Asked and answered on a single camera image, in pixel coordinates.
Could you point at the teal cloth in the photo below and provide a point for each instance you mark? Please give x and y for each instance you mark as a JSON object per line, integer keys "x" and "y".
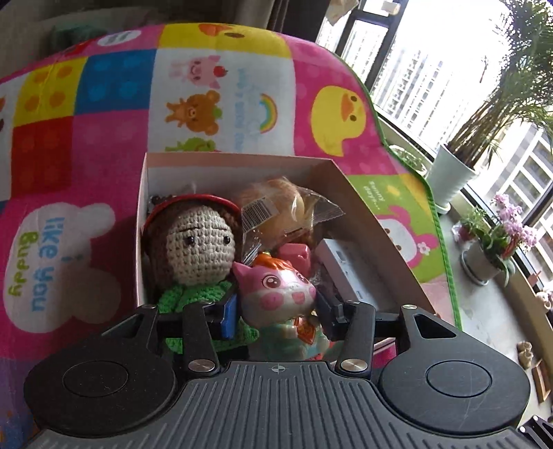
{"x": 77, "y": 32}

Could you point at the white cardboard box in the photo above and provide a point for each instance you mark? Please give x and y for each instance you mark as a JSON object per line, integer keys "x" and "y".
{"x": 350, "y": 194}

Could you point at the colourful printed play mat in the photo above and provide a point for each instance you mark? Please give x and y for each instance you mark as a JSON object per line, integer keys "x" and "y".
{"x": 86, "y": 151}

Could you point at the grey sofa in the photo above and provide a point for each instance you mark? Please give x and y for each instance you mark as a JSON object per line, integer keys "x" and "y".
{"x": 21, "y": 47}

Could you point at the beige hanging towel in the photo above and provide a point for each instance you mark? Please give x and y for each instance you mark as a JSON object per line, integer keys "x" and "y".
{"x": 341, "y": 9}

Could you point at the grey rectangular box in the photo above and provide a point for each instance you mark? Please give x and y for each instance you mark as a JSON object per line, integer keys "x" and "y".
{"x": 345, "y": 272}

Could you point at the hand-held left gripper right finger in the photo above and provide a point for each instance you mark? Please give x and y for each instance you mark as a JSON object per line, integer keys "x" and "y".
{"x": 330, "y": 317}

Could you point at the white potted palm plant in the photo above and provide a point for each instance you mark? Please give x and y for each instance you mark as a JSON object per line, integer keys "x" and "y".
{"x": 451, "y": 177}

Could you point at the crochet doll with red hat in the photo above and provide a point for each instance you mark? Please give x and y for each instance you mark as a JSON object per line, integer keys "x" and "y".
{"x": 198, "y": 246}

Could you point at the bread packet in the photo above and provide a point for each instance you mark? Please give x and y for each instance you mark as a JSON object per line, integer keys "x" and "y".
{"x": 276, "y": 203}

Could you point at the small beige figurine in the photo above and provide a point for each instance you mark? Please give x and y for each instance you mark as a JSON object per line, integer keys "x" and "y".
{"x": 525, "y": 354}

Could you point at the small black toy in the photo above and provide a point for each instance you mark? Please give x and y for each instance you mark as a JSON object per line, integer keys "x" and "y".
{"x": 156, "y": 200}

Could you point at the small red flower pot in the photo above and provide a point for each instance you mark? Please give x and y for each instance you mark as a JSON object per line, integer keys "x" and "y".
{"x": 464, "y": 231}

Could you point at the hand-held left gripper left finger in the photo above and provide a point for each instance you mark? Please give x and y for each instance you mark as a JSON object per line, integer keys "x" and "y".
{"x": 229, "y": 317}

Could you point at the pink cat figure toy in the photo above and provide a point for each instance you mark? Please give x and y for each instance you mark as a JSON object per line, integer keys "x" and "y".
{"x": 276, "y": 289}

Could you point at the small wooden stand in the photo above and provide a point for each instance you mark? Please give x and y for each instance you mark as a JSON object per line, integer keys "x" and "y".
{"x": 543, "y": 382}

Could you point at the potted purple orchid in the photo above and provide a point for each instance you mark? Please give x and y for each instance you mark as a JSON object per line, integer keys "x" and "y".
{"x": 488, "y": 259}

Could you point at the pink plastic toy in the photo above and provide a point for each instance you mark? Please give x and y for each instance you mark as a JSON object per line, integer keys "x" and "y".
{"x": 296, "y": 254}

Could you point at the black window frame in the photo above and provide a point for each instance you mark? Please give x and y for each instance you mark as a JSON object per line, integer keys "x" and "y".
{"x": 535, "y": 276}

